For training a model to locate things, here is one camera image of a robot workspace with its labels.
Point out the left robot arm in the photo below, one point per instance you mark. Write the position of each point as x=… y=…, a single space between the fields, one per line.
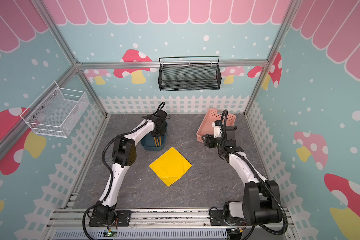
x=119 y=154

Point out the white wire mesh basket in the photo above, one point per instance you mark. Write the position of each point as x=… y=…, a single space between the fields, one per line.
x=56 y=112

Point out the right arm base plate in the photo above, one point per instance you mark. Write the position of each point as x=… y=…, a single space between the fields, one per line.
x=222 y=217

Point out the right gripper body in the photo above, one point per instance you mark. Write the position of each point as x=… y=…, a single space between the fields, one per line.
x=208 y=140

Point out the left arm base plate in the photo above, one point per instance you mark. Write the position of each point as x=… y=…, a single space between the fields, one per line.
x=111 y=219

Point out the white slotted cable duct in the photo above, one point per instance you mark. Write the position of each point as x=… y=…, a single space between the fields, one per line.
x=160 y=234

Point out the pink perforated plastic basket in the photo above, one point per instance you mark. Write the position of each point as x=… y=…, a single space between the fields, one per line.
x=207 y=125

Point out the dark teal plastic tub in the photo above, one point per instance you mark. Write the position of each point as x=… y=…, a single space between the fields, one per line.
x=148 y=142

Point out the yellow paper napkin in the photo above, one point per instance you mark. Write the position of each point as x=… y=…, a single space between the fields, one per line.
x=170 y=166

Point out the black wire mesh basket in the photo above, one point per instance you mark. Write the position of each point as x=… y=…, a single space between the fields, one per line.
x=195 y=73

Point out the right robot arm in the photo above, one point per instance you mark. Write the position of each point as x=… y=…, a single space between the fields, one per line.
x=261 y=204

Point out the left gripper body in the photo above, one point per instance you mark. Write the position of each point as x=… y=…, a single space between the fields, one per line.
x=159 y=131

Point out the aluminium front rail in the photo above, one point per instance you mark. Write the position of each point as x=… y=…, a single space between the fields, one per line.
x=148 y=218

